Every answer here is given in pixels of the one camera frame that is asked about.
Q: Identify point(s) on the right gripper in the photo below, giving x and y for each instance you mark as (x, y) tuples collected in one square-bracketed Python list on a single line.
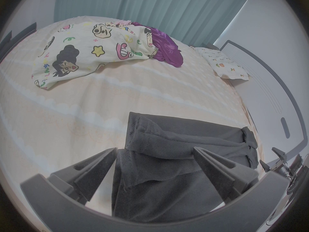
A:
[(276, 166)]

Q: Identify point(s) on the white printed pillow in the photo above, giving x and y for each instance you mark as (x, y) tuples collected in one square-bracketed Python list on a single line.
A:
[(222, 64)]

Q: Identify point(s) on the blue-green curtain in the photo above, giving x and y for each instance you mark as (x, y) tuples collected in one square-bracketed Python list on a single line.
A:
[(144, 3)]

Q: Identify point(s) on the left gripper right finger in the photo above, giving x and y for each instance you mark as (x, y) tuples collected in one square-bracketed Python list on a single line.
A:
[(217, 175)]

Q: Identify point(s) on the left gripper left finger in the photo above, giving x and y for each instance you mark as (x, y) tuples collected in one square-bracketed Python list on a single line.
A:
[(91, 175)]

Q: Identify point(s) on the purple satin garment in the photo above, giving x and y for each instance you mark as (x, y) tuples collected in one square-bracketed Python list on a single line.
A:
[(166, 52)]

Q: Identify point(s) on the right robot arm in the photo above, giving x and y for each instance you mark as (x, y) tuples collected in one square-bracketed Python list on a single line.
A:
[(293, 171)]

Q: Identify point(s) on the white printed pyjama top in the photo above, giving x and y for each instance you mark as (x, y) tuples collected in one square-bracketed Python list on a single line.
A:
[(79, 47)]

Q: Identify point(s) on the pink garment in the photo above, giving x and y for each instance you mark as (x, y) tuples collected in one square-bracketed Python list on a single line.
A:
[(124, 24)]

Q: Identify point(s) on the black garment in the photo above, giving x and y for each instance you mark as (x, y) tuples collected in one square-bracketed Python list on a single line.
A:
[(157, 197)]

